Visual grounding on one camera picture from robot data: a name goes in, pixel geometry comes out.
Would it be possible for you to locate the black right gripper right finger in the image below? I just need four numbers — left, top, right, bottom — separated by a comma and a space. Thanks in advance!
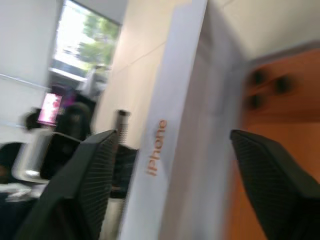
229, 129, 320, 240

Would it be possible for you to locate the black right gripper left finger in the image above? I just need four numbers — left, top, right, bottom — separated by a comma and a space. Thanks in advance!
14, 129, 119, 240

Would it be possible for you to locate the black office chair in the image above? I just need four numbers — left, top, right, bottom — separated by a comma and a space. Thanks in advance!
56, 101, 94, 142

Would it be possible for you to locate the ribbed metal cylinder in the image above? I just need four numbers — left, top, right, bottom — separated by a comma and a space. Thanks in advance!
114, 109, 132, 146

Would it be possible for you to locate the pink lit monitor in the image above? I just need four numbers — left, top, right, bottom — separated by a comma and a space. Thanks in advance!
37, 92, 63, 125

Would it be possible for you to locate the bright window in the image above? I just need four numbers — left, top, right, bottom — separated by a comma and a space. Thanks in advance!
52, 0, 121, 76

